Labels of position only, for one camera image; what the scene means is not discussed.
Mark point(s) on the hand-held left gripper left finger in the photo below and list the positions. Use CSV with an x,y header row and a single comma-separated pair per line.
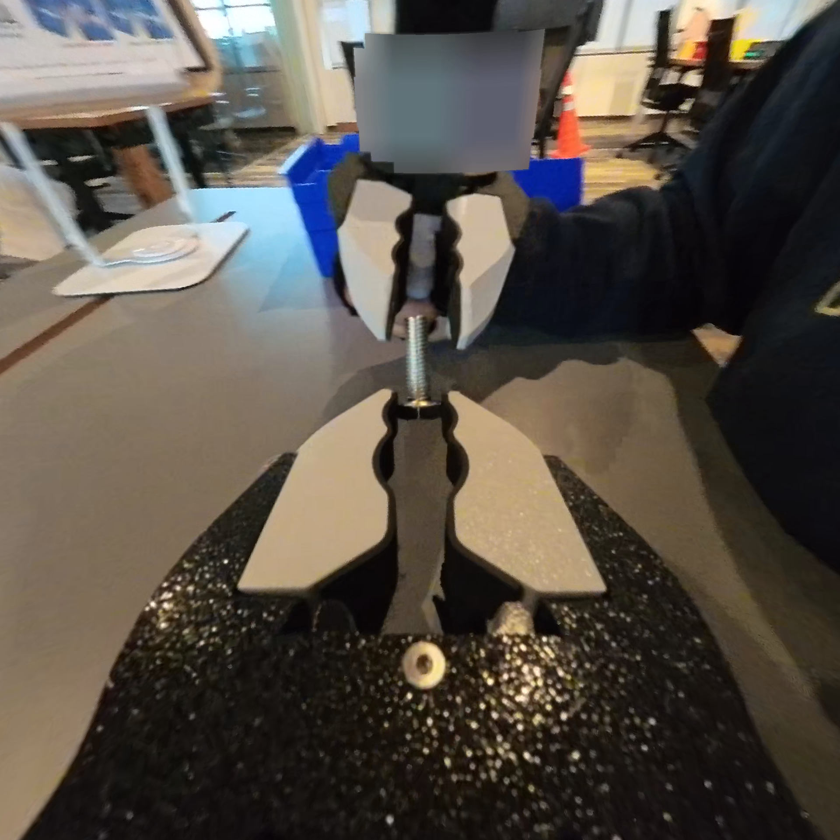
x,y
328,512

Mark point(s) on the white document stand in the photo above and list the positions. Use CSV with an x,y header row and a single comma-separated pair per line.
x,y
197,256

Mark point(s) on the silver bolt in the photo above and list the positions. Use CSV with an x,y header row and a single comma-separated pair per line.
x,y
417,361

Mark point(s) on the printed instruction sheet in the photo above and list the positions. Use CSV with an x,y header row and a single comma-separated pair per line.
x,y
79,46

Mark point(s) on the person's right hand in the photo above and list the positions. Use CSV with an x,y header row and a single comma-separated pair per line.
x,y
410,313

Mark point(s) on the blue plastic bin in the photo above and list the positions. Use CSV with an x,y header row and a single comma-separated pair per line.
x,y
315,190

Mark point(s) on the person's right forearm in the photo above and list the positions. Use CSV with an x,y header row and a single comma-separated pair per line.
x,y
623,262

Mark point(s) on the white paper sheet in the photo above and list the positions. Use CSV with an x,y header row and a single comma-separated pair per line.
x,y
33,216

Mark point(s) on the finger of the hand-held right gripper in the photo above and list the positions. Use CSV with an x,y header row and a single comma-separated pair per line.
x,y
367,249
485,256

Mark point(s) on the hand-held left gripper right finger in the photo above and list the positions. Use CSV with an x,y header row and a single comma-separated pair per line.
x,y
518,518

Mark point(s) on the orange traffic cone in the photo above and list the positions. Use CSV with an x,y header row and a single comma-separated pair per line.
x,y
569,131

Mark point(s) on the black office chair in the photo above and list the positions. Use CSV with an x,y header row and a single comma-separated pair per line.
x,y
663,92

